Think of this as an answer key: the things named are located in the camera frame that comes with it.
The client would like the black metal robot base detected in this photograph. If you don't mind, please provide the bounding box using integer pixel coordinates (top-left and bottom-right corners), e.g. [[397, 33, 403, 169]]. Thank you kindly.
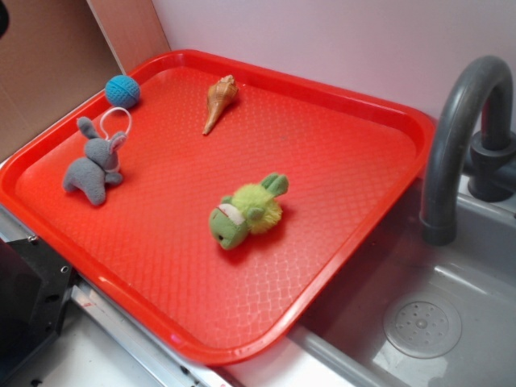
[[1, 238, 76, 385]]

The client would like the green plush lion toy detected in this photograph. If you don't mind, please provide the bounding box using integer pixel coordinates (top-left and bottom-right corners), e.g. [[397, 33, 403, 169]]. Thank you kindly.
[[208, 173, 289, 250]]

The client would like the red plastic tray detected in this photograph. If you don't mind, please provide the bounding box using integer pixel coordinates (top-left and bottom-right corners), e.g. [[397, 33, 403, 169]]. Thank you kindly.
[[1, 50, 435, 365]]

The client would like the brown conch seashell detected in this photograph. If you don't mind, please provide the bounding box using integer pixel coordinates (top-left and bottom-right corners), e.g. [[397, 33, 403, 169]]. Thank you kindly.
[[202, 75, 239, 135]]

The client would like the gray plush bunny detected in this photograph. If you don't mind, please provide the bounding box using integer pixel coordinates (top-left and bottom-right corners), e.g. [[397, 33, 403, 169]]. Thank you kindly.
[[62, 107, 132, 206]]

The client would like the blue knitted ball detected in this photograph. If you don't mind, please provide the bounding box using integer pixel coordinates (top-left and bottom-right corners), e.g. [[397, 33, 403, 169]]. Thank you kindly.
[[105, 75, 140, 109]]

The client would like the gray plastic sink basin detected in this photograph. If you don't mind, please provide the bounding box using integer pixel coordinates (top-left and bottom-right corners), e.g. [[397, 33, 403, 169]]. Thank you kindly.
[[289, 181, 515, 386]]

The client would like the round sink drain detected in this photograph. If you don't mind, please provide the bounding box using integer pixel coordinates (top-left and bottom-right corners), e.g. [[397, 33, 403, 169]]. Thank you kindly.
[[383, 292, 462, 359]]

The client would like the gray toy faucet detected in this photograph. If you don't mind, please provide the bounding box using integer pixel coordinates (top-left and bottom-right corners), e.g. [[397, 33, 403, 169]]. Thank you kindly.
[[420, 56, 515, 246]]

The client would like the brown cardboard panel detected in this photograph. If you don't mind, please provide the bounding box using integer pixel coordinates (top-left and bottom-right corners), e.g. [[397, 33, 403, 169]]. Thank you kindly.
[[1, 1, 169, 160]]

